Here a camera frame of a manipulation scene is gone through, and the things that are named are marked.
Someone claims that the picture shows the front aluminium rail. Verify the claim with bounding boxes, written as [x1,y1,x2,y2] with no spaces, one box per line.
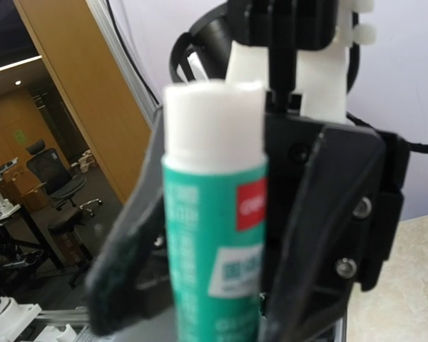
[17,306,89,341]

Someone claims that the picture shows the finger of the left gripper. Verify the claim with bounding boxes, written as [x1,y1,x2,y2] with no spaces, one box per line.
[86,108,173,336]

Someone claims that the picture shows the wooden wall panel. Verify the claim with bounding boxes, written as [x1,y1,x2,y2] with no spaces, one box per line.
[15,1,151,203]

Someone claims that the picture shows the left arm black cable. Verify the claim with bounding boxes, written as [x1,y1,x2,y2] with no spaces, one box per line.
[344,46,428,156]

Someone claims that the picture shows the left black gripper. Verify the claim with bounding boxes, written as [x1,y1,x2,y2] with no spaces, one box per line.
[260,95,409,341]

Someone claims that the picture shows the black office chair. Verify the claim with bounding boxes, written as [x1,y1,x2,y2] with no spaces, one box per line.
[26,139,103,217]

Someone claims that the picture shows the white green glue stick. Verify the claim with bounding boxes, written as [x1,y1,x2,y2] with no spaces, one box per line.
[162,80,268,341]

